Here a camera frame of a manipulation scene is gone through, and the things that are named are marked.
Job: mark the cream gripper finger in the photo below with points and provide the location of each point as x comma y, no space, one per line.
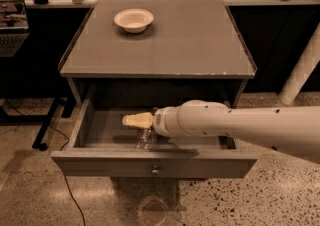
140,120

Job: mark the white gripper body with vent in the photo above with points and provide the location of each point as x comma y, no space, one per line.
160,121

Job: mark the clear plastic water bottle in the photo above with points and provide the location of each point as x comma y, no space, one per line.
146,138

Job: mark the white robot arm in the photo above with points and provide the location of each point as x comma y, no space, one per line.
290,130

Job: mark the open grey top drawer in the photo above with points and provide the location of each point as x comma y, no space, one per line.
101,146

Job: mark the round metal drawer knob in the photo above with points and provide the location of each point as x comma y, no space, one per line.
155,170

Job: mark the grey cabinet with counter top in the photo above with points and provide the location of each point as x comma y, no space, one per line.
191,50

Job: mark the white paper bowl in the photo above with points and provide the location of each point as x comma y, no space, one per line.
134,20

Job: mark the black table leg frame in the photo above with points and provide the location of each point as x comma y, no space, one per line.
43,120

